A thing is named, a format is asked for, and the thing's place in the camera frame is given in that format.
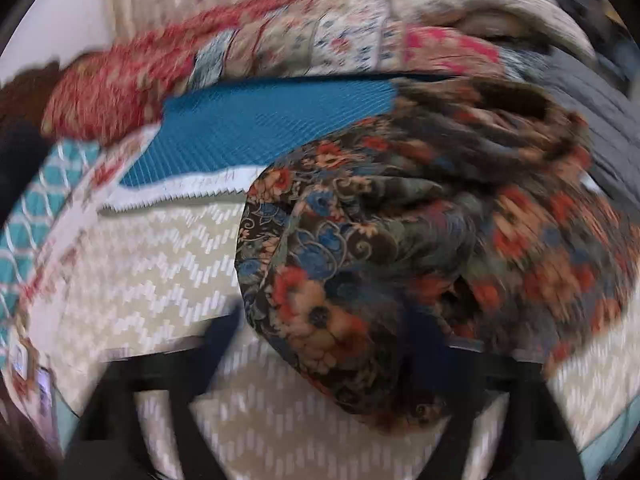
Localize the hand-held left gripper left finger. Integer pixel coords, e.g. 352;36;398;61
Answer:
65;304;242;480

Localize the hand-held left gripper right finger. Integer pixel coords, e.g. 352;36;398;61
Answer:
404;309;587;480

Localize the dark floral print garment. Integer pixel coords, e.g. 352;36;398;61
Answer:
235;77;638;431

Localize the cream and blue quilted bedspread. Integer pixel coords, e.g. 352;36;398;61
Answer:
45;79;640;480

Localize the teal lattice pattern pillow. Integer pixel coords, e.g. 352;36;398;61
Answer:
0;140;101;346

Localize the red patchwork floral quilt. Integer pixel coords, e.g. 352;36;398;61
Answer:
42;0;506;141

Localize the grey down jacket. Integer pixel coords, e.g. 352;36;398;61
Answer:
500;45;640;201

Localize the carved brown wooden headboard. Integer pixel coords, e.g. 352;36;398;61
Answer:
0;60;66;128

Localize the dark cloth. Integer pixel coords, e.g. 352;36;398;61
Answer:
510;0;628;91

